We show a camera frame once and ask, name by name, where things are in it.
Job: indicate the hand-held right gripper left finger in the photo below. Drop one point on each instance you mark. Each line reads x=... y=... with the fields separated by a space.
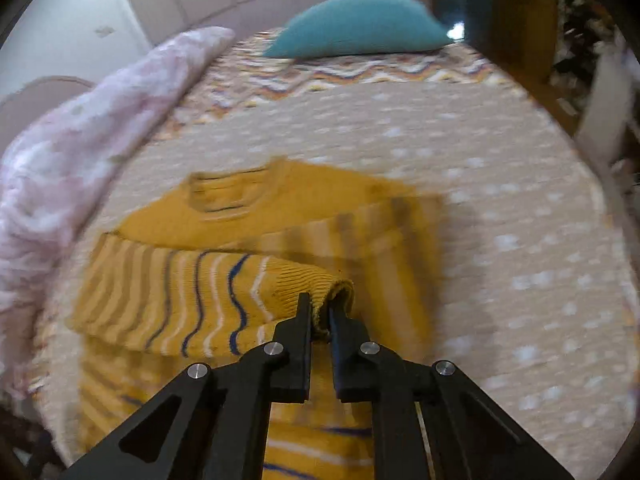
x=295 y=350

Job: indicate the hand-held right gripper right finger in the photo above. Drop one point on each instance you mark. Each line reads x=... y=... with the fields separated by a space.
x=345 y=355

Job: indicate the yellow striped knit sweater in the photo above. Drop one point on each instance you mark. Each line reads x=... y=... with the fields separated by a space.
x=175 y=220

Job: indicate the beige dotted quilted bedspread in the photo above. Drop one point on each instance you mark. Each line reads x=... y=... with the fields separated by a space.
x=500 y=210

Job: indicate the pink floral duvet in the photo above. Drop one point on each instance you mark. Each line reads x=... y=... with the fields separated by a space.
x=75 y=150

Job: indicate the teal pillow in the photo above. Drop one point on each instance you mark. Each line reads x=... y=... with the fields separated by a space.
x=360 y=25

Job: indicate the pink arched headboard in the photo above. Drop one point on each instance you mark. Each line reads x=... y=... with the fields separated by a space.
x=30 y=105

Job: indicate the white shelf unit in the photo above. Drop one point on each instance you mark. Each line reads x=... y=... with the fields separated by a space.
x=605 y=90

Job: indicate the wooden door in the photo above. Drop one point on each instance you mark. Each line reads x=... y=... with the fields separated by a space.
x=525 y=10

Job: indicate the wall switch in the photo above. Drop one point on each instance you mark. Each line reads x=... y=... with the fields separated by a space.
x=104 y=31

